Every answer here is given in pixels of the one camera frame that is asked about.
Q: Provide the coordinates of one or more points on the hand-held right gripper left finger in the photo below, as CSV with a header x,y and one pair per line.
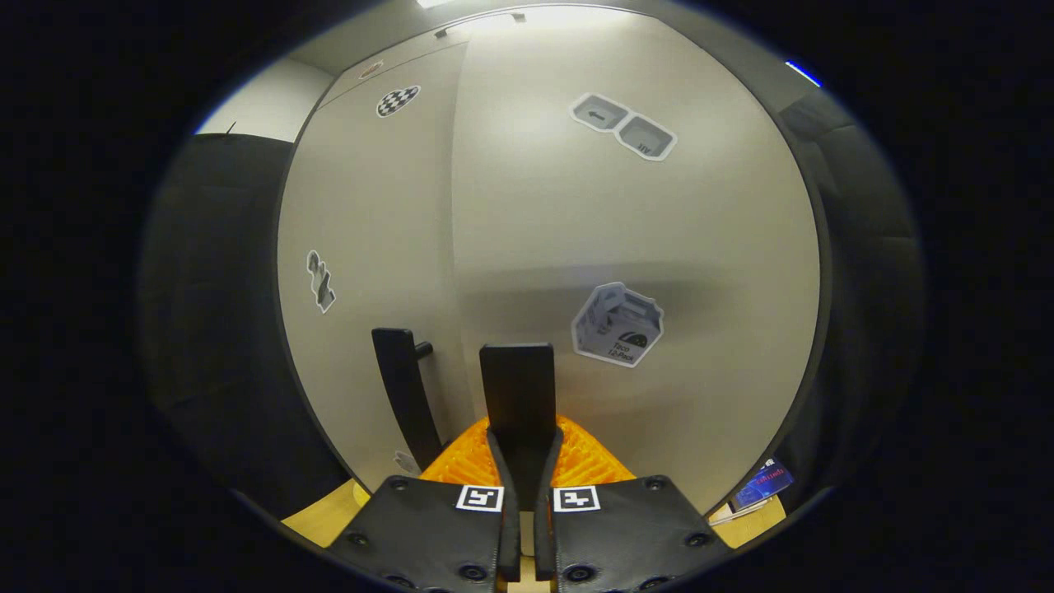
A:
x,y
510,543

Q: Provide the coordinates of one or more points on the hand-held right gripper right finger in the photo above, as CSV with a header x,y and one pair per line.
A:
x,y
543,543

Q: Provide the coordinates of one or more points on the box sticker cabinet door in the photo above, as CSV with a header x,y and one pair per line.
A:
x,y
659,231

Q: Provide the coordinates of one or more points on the checkered sticker cabinet door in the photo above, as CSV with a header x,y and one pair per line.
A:
x,y
370,206

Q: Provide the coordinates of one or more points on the white double-door shoe cabinet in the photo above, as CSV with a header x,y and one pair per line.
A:
x,y
825,296

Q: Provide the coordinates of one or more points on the white cabinet drawer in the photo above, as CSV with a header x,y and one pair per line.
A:
x,y
395,62

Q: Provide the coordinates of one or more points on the blue book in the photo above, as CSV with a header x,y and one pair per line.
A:
x,y
764,483

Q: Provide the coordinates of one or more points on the black backdrop cloth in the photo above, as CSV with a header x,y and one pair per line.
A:
x,y
214,329

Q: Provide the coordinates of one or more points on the small ceiling light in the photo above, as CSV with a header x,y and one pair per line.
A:
x,y
803,72

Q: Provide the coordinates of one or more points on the long ceiling light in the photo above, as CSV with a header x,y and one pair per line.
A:
x,y
432,3

